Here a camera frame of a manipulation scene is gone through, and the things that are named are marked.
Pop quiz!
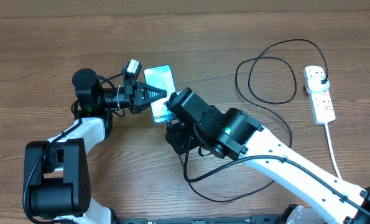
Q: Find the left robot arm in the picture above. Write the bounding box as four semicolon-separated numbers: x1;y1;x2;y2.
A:
22;68;167;223

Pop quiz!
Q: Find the blue-screen Samsung smartphone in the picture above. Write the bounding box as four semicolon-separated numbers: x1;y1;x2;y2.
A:
144;65;176;123

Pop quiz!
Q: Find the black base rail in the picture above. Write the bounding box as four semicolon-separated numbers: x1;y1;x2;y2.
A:
113;214;289;224

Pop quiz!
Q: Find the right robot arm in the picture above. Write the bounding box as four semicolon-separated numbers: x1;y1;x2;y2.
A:
165;88;370;223

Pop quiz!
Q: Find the white power strip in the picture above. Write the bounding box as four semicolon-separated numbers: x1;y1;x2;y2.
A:
303;65;336;124

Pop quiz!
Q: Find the white charger plug adapter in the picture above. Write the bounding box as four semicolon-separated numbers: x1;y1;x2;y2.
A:
305;77;330;94

